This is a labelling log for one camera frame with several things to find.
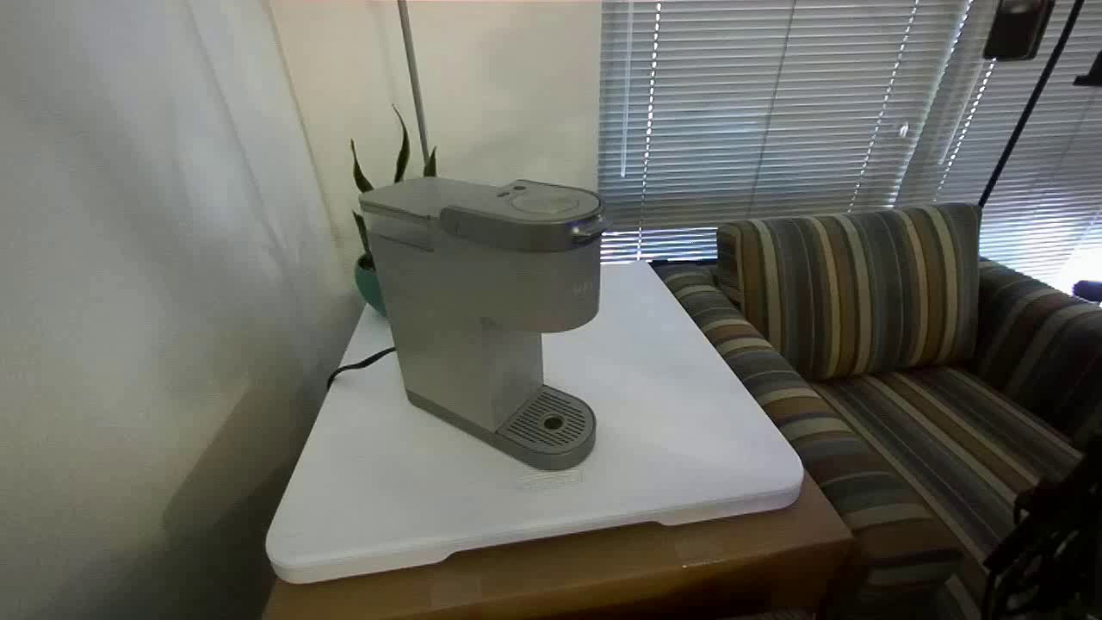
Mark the small black wall bracket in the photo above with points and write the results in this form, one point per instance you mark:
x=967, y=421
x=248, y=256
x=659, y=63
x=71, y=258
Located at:
x=1089, y=71

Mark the white window blinds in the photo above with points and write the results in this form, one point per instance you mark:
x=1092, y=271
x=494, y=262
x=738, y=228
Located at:
x=779, y=115

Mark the striped sofa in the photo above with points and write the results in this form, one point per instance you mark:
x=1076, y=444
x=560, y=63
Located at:
x=941, y=436

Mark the green leafy plant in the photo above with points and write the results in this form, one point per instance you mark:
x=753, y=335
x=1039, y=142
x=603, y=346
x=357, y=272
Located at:
x=402, y=157

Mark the black metal frame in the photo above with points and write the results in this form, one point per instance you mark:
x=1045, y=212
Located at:
x=1050, y=538

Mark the grey coffee maker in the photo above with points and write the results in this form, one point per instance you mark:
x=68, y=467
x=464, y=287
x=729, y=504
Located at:
x=482, y=310

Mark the black box on stand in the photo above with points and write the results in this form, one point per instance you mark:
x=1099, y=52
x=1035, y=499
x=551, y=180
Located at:
x=1016, y=29

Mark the white plastic board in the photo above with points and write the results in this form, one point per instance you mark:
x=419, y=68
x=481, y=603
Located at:
x=665, y=436

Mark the thin grey vertical pole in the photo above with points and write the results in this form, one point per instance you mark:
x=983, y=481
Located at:
x=413, y=81

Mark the teal plant pot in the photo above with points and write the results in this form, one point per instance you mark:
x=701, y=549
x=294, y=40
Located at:
x=370, y=285

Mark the striped sofa back cushion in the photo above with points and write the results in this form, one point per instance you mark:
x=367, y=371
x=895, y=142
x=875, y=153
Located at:
x=856, y=293

